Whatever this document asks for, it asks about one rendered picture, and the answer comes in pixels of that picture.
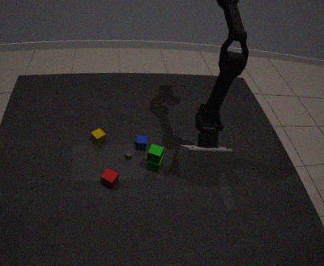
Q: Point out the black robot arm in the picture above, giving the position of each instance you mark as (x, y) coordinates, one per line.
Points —
(231, 65)

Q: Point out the red block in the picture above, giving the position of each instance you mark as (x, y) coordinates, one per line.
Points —
(109, 179)

